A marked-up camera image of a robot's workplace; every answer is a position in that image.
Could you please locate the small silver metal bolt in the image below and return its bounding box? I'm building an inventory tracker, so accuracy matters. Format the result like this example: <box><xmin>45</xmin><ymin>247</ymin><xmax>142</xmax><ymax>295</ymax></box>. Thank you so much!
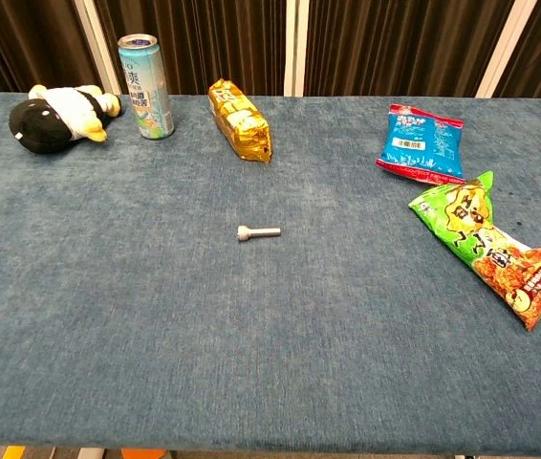
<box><xmin>237</xmin><ymin>225</ymin><xmax>282</xmax><ymax>243</ymax></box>

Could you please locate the blue table cloth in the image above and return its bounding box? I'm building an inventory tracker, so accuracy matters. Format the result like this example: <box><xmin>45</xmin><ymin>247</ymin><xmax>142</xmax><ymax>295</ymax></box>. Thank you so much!
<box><xmin>0</xmin><ymin>92</ymin><xmax>541</xmax><ymax>456</ymax></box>

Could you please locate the gold foil snack pack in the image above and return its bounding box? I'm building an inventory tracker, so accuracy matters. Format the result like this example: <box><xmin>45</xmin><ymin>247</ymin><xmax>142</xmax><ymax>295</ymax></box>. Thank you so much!
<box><xmin>207</xmin><ymin>77</ymin><xmax>272</xmax><ymax>164</ymax></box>

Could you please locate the blue and red snack bag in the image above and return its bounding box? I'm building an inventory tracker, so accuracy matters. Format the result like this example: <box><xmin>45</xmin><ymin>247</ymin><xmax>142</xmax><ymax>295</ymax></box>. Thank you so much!
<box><xmin>375</xmin><ymin>103</ymin><xmax>466</xmax><ymax>186</ymax></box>

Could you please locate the light blue drink can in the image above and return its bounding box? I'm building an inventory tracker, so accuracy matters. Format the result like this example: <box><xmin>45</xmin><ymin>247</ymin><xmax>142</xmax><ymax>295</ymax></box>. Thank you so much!
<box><xmin>117</xmin><ymin>33</ymin><xmax>176</xmax><ymax>141</ymax></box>

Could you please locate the dark brown curtain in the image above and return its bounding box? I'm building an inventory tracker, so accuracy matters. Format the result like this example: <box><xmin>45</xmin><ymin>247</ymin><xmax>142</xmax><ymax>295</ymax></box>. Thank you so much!
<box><xmin>0</xmin><ymin>0</ymin><xmax>541</xmax><ymax>105</ymax></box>

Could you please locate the green and orange chip bag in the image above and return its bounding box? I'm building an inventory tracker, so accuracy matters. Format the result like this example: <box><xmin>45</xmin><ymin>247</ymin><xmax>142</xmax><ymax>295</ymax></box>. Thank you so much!
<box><xmin>407</xmin><ymin>170</ymin><xmax>541</xmax><ymax>333</ymax></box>

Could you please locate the black and white plush toy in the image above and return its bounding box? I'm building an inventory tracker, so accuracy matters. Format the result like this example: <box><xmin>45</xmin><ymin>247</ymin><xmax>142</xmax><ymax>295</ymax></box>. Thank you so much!
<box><xmin>8</xmin><ymin>84</ymin><xmax>123</xmax><ymax>155</ymax></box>

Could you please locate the white vertical post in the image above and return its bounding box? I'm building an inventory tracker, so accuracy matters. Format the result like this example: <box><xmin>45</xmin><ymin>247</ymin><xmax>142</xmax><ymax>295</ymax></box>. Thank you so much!
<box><xmin>475</xmin><ymin>0</ymin><xmax>538</xmax><ymax>99</ymax></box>
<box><xmin>283</xmin><ymin>0</ymin><xmax>311</xmax><ymax>98</ymax></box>
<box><xmin>73</xmin><ymin>0</ymin><xmax>123</xmax><ymax>96</ymax></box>

